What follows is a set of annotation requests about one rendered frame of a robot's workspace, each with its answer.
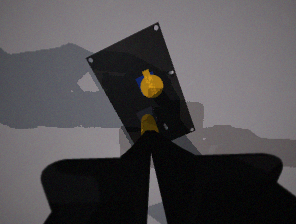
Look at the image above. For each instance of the black circuit board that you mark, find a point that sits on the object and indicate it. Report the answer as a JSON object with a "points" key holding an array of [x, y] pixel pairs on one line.
{"points": [[139, 79]]}

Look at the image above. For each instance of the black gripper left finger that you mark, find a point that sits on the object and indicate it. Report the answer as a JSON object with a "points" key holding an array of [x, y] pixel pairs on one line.
{"points": [[88, 180]]}

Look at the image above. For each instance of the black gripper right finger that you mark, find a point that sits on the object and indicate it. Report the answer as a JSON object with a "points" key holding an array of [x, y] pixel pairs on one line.
{"points": [[182, 175]]}

